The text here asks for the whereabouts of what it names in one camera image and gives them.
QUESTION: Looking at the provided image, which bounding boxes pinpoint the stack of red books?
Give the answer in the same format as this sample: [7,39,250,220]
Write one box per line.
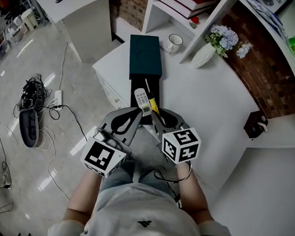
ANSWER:
[158,0,207,21]

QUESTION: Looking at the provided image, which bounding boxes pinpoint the dark teal box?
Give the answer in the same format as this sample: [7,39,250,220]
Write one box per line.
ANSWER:
[127,34,166,82]

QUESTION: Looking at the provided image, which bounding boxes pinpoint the white ribbed vase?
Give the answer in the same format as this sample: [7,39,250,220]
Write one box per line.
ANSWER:
[190,40,217,70]

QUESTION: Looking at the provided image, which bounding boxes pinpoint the tangle of black cables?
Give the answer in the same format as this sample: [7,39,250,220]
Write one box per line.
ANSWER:
[12,72,63,121]

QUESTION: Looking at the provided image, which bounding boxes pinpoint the small red flower ornament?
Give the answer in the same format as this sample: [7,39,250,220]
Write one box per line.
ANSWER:
[189,16,200,29]

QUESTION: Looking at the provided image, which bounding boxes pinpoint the person's left forearm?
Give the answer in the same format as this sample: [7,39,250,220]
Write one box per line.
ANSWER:
[64,168,104,224]

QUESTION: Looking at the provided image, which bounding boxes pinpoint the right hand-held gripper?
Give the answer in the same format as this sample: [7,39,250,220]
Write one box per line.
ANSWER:
[148,107,204,167]

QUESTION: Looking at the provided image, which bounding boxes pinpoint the white trash bin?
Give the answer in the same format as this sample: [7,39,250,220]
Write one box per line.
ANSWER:
[20,7,40,32]

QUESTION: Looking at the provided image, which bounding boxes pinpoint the white remote control with display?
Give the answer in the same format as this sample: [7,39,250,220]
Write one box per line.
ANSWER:
[258,116,270,133]

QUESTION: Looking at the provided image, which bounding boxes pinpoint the brown wooden organizer box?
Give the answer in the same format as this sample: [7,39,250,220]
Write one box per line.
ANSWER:
[243,110,270,141]

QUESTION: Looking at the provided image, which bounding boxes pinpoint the white desk with drawers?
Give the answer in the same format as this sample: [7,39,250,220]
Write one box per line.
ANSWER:
[85,18,267,194]

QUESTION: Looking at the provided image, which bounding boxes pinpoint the white power strip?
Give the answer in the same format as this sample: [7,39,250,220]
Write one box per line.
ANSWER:
[52,89,64,110]

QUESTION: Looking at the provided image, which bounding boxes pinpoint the person's blue jeans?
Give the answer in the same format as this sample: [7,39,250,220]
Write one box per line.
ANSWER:
[98,157,185,208]

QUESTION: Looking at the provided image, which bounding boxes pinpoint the black floor cable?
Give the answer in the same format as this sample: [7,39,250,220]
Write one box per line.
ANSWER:
[0,125,15,189]

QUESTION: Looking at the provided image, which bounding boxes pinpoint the blue white papers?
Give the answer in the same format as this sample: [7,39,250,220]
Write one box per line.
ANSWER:
[242,0,286,28]

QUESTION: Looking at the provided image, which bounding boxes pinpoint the white mug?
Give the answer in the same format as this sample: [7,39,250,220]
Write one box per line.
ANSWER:
[165,33,185,55]

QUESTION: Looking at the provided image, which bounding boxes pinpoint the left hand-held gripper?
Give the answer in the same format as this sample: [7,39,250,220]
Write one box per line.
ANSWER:
[79,104,144,180]

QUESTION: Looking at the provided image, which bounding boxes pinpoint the yellow screwdriver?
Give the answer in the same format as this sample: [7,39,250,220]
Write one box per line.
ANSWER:
[142,78,163,115]

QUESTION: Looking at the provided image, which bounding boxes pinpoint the white shelf unit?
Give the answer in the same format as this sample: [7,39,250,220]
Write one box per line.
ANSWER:
[135,0,295,151]

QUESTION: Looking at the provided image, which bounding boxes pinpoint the person's white t-shirt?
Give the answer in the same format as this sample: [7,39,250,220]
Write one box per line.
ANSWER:
[48,177,246,236]

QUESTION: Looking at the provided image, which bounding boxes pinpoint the blue artificial flowers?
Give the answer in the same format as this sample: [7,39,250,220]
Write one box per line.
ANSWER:
[203,23,255,60]

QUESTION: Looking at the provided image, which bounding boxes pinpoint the clear plastic storage bins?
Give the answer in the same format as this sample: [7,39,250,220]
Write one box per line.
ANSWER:
[2,15,28,45]

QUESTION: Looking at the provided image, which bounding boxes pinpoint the left hand-held gripper grey camera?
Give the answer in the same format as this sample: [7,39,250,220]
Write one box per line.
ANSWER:
[93,127,127,151]

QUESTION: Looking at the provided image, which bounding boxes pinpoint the white side table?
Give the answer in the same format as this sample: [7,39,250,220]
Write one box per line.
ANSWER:
[30,0,118,66]

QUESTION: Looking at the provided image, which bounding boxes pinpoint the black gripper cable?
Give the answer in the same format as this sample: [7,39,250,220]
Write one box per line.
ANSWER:
[153,159,194,186]

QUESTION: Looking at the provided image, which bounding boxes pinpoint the person's right forearm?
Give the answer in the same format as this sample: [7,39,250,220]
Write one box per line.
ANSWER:
[172,161,219,224]

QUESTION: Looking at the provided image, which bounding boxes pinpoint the black box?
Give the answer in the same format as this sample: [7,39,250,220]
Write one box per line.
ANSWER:
[127,73,166,129]

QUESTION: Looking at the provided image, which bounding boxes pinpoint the grey oval floor device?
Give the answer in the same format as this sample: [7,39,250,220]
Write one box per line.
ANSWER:
[17,107,41,149]

